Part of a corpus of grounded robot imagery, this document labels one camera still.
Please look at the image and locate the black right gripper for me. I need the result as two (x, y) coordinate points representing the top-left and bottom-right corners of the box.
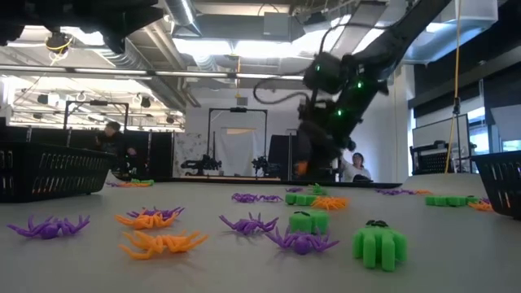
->
(295, 120), (357, 180)

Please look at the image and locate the person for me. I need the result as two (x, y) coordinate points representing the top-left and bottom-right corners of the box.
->
(340, 151), (373, 183)
(94, 120), (138, 174)

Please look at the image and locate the small green toy block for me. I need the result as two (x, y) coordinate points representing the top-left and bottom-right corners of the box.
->
(288, 210), (331, 235)

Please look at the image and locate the white backdrop cloth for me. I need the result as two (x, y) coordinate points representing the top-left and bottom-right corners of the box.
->
(215, 128), (265, 177)

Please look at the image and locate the black perforated crate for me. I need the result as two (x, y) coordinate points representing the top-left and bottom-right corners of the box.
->
(409, 140), (449, 176)

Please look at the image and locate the white whiteboard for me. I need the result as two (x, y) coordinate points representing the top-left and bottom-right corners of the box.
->
(411, 114), (471, 150)

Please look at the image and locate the black tripod stand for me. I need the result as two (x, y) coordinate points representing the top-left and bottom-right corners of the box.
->
(450, 97), (463, 174)

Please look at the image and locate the black plastic slotted basket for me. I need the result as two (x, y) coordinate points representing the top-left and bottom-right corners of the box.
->
(471, 150), (521, 221)
(0, 141), (118, 203)

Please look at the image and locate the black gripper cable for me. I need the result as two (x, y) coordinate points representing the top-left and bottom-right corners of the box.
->
(252, 77), (317, 106)

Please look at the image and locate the black rig frame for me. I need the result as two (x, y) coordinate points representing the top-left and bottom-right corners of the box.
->
(207, 107), (269, 178)

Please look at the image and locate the grey ceiling duct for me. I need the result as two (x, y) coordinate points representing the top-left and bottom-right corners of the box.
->
(402, 0), (500, 66)

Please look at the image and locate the silver ceiling duct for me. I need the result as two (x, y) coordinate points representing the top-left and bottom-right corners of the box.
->
(160, 0), (204, 38)

